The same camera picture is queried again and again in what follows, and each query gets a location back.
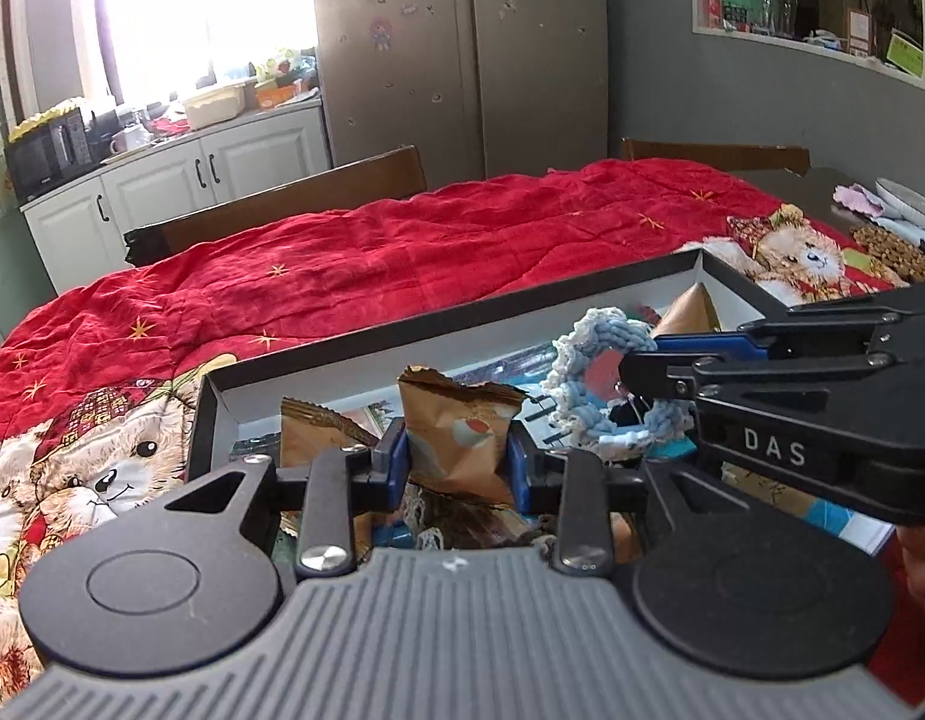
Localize yellow cloth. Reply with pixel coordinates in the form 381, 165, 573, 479
8, 97, 84, 140

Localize person's right hand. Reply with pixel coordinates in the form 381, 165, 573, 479
896, 523, 925, 635

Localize cream plastic container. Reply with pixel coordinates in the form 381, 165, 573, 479
181, 82, 249, 128

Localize steel refrigerator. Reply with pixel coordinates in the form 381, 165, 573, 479
308, 0, 609, 181

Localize blue white scrunchie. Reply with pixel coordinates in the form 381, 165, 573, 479
541, 306, 696, 458

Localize red printed blanket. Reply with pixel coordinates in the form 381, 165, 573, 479
0, 157, 906, 691

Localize white plate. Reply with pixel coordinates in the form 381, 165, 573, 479
875, 176, 925, 230

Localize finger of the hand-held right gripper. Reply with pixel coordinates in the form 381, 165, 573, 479
653, 283, 925, 359
619, 351, 894, 421

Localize black microwave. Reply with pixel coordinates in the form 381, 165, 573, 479
4, 109, 95, 200

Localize pink cloth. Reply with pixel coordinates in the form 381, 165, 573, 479
832, 181, 887, 218

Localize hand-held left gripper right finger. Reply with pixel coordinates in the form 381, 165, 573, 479
505, 427, 789, 578

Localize clear drinking glasses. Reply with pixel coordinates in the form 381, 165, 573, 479
762, 0, 801, 35

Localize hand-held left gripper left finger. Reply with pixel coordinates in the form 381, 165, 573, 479
166, 418, 411, 578

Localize white kitchen cabinet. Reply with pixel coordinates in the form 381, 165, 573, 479
19, 101, 332, 293

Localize olive white scrunchie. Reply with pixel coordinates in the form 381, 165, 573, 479
398, 484, 561, 550

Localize brown triangular snack packet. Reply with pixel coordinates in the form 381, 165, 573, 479
398, 366, 525, 505
653, 281, 722, 335
280, 397, 381, 466

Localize black shallow box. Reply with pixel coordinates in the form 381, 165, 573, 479
184, 247, 902, 556

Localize wooden chair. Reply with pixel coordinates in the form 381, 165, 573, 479
123, 144, 429, 267
619, 136, 812, 175

